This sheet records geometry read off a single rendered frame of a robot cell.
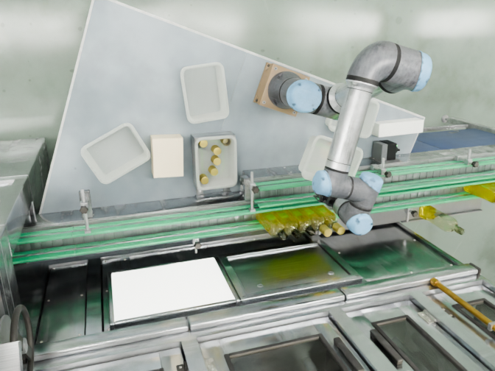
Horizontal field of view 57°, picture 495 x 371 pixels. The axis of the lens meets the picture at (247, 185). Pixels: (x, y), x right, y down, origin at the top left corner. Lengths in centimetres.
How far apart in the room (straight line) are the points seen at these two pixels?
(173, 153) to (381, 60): 89
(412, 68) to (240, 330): 95
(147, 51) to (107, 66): 16
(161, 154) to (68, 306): 65
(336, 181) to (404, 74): 37
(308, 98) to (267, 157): 44
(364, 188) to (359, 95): 29
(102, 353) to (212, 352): 32
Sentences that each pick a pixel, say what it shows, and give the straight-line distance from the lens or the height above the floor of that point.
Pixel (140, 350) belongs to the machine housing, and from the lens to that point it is 149.
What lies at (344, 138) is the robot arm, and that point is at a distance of 138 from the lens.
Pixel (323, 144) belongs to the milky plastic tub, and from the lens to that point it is 180.
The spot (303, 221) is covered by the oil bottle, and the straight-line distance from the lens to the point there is 183.
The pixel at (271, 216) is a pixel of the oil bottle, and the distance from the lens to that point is 186.
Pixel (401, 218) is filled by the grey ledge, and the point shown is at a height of 88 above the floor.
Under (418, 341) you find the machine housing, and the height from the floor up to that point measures 164.
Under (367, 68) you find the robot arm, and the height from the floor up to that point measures 143.
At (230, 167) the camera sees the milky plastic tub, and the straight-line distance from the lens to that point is 196.
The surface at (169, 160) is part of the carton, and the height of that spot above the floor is 82.
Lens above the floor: 260
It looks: 64 degrees down
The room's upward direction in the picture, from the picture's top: 137 degrees clockwise
